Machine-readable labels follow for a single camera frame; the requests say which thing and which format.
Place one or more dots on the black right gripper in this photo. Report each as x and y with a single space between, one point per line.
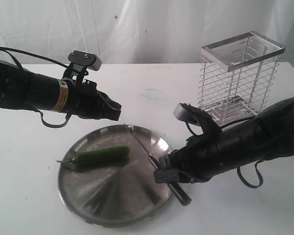
188 163

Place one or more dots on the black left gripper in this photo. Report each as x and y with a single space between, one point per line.
90 107

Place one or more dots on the black handled knife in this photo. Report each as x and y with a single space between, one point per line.
175 188

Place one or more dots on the green cucumber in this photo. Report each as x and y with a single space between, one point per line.
97 159

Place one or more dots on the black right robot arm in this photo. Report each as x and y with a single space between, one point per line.
264 137

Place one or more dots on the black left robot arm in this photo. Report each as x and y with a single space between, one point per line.
21 89

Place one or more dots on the round stainless steel plate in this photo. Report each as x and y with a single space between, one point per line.
114 190

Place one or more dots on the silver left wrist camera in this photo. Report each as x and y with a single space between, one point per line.
85 59

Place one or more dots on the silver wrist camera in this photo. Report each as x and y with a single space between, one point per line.
85 59
185 113

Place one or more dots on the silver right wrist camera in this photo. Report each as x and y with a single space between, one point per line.
185 113

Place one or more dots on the chrome wire utensil holder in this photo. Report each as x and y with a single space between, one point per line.
236 76

